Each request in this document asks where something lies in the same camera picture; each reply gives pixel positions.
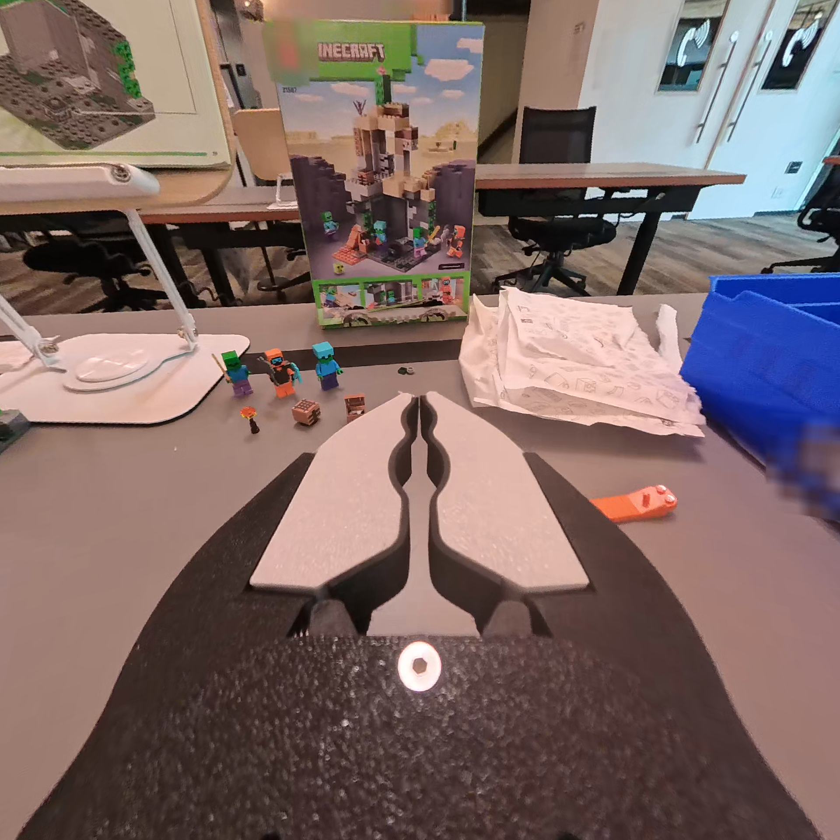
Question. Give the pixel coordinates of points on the brown toy block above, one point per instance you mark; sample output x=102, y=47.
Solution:
x=306, y=413

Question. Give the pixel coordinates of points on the orange toy minifigure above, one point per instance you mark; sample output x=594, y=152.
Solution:
x=282, y=374

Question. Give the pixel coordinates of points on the white door with window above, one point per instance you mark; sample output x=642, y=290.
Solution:
x=682, y=124
x=787, y=124

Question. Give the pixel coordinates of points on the white printed paper bag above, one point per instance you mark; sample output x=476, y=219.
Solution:
x=577, y=367

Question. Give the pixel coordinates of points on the green toy brick set box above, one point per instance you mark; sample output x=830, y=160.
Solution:
x=387, y=197

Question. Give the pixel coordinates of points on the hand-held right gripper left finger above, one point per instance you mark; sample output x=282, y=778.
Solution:
x=334, y=518

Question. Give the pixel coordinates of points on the wooden office table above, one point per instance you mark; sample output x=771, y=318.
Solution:
x=262, y=213
x=590, y=177

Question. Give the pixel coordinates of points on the black office chair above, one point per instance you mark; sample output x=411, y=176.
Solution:
x=820, y=223
x=85, y=262
x=558, y=144

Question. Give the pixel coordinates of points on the cyan headed toy minifigure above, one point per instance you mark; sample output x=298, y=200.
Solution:
x=326, y=367

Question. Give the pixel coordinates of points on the beige rounded wooden board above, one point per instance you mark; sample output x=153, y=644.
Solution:
x=262, y=144

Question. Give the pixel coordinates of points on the pale green instruction booklet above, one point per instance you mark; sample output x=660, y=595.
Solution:
x=184, y=79

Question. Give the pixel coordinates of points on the orange brick separator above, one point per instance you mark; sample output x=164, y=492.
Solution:
x=630, y=505

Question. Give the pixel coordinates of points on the green headed toy minifigure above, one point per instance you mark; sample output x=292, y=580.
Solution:
x=234, y=374

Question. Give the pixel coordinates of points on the toy torch piece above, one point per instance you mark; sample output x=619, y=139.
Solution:
x=252, y=420

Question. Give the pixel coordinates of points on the brown toy chest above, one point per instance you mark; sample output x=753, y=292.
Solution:
x=354, y=407

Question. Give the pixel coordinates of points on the blue plastic bin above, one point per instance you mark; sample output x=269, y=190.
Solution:
x=754, y=354

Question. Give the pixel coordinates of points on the grey toy brick building model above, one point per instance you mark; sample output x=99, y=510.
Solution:
x=12, y=430

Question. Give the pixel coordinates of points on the white book stand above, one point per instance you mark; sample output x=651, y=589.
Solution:
x=111, y=367

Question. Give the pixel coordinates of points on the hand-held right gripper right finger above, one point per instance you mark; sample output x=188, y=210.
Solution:
x=505, y=518

